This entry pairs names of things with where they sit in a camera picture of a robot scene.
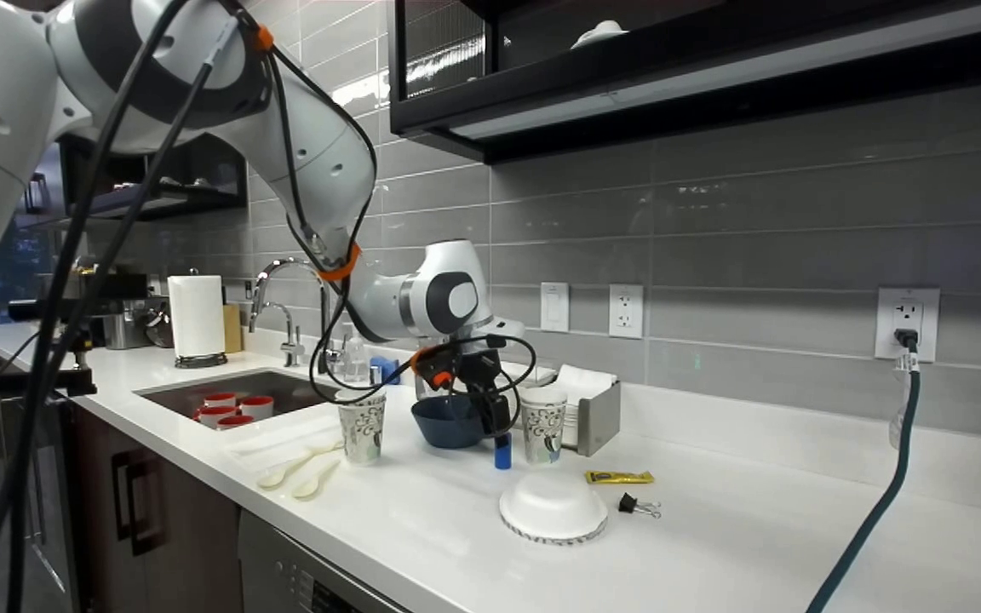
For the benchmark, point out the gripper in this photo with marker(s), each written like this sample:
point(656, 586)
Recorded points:
point(480, 370)

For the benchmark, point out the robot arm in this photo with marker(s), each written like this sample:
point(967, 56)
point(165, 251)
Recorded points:
point(320, 162)

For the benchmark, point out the blue bowl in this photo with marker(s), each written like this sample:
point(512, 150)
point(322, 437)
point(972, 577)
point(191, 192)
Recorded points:
point(444, 423)

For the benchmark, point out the white paper bowl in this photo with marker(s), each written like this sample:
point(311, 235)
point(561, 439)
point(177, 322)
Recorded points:
point(553, 508)

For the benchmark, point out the patterned paper cup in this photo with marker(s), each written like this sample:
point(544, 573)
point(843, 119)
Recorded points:
point(362, 430)
point(543, 426)

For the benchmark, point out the blue sponge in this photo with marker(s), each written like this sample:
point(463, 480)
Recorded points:
point(381, 370)

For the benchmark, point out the stack of white napkins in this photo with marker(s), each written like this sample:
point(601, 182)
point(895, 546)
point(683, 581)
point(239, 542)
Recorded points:
point(584, 381)

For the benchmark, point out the clear soap bottle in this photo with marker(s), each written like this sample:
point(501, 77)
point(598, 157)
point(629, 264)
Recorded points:
point(355, 362)

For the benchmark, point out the metal napkin holder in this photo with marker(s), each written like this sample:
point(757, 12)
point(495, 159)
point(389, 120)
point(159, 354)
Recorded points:
point(599, 417)

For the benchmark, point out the yellow sachet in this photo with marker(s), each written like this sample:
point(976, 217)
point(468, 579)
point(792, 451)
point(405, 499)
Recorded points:
point(618, 478)

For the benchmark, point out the small chrome tap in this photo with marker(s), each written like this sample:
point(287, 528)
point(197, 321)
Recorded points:
point(290, 336)

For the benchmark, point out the sink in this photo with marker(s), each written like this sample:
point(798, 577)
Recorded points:
point(286, 387)

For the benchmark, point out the white plastic spoon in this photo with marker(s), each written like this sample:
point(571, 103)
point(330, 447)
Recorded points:
point(282, 471)
point(313, 482)

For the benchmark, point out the black binder clip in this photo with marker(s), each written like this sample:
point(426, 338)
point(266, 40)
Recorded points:
point(629, 505)

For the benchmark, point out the red and white mug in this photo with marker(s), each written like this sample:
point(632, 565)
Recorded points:
point(257, 407)
point(213, 415)
point(220, 398)
point(235, 421)

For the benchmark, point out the tall chrome tap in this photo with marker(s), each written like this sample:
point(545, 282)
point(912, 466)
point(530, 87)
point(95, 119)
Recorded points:
point(273, 271)

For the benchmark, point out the wooden cutting board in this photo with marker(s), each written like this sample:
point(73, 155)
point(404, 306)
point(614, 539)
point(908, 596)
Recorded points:
point(232, 328)

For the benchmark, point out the dishwasher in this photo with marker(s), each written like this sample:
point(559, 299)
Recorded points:
point(295, 570)

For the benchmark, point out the paper towel roll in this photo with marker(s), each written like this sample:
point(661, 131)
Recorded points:
point(196, 315)

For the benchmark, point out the brown cabinet door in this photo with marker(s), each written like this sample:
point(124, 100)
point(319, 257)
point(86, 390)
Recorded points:
point(184, 528)

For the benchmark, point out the white dish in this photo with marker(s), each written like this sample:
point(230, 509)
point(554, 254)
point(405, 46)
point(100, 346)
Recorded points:
point(599, 32)

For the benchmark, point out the coffee machine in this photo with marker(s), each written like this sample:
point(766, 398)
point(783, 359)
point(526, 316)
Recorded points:
point(120, 311)

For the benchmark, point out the white wall switch plate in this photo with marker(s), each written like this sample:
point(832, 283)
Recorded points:
point(554, 306)

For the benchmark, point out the dark wall shelf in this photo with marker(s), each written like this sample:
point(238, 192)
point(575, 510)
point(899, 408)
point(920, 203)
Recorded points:
point(192, 183)

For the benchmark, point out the dark wall cabinet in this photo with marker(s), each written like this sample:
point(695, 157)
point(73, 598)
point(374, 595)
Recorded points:
point(712, 77)

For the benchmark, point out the white wall socket with plug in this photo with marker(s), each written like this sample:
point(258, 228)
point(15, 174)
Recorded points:
point(892, 311)

